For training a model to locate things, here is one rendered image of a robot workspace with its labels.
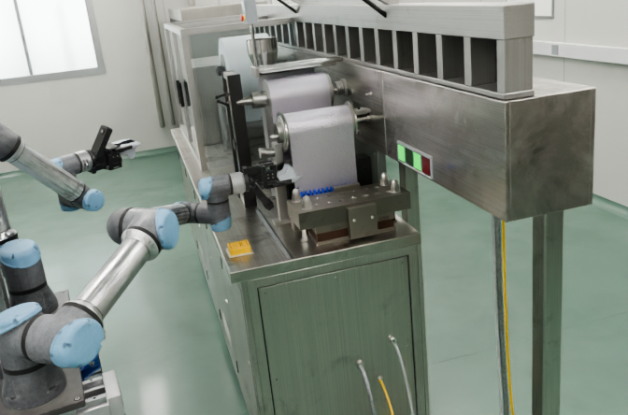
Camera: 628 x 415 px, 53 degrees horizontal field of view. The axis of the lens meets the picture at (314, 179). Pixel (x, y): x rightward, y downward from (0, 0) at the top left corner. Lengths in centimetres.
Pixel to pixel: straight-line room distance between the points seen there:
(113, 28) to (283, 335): 590
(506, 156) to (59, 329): 112
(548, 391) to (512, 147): 78
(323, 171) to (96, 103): 567
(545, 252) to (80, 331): 119
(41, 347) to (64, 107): 625
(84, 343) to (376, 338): 106
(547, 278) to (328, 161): 87
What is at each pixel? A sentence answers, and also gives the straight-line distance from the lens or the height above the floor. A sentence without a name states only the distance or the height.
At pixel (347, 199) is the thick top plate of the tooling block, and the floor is 103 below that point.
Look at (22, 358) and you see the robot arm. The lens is 173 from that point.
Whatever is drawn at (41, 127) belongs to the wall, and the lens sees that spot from 784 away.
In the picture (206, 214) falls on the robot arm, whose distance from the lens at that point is 222.
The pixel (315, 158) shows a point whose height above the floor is 115.
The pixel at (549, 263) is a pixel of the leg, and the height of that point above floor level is 97.
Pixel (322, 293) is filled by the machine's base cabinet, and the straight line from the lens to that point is 215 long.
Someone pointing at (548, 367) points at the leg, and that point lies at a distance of 199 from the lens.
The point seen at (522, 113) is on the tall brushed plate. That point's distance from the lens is 156.
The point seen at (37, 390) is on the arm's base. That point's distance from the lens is 177.
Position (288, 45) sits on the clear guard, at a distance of 324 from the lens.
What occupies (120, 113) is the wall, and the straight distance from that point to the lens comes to 776.
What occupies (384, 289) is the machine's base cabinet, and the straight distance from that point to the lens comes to 222.
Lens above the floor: 173
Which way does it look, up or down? 17 degrees down
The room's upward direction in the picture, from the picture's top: 6 degrees counter-clockwise
